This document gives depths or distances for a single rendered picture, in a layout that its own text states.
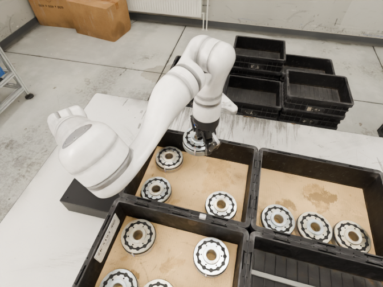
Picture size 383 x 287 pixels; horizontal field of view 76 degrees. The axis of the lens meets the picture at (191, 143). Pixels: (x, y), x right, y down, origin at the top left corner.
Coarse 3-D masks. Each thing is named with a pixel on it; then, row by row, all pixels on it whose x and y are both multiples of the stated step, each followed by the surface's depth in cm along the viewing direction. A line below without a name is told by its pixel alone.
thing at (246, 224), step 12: (168, 132) 90; (180, 132) 89; (228, 144) 86; (240, 144) 86; (252, 168) 79; (252, 180) 77; (120, 192) 74; (252, 192) 74; (156, 204) 71; (168, 204) 71; (216, 216) 69
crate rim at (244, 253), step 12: (132, 204) 71; (144, 204) 71; (108, 216) 69; (180, 216) 69; (192, 216) 69; (228, 228) 67; (240, 228) 67; (96, 240) 65; (84, 264) 61; (240, 264) 61; (240, 276) 60
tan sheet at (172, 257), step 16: (160, 224) 78; (160, 240) 75; (176, 240) 75; (192, 240) 75; (112, 256) 72; (128, 256) 72; (144, 256) 72; (160, 256) 72; (176, 256) 72; (192, 256) 72; (208, 256) 72; (144, 272) 69; (160, 272) 69; (176, 272) 69; (192, 272) 69; (224, 272) 69
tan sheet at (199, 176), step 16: (192, 160) 94; (208, 160) 94; (224, 160) 94; (144, 176) 89; (160, 176) 89; (176, 176) 89; (192, 176) 89; (208, 176) 89; (224, 176) 89; (240, 176) 89; (176, 192) 85; (192, 192) 85; (208, 192) 85; (240, 192) 85; (192, 208) 81; (240, 208) 81
